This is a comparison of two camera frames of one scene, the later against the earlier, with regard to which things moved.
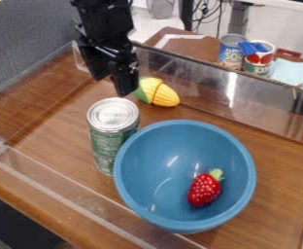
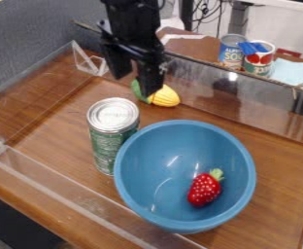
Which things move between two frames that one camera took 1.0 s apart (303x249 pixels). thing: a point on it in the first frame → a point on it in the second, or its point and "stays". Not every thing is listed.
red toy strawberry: x=205 y=188 stays
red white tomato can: x=259 y=63 stays
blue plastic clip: x=250 y=48 stays
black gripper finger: x=125 y=75 → x=150 y=72
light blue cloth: x=295 y=72 stays
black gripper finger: x=101 y=63 → x=119 y=59
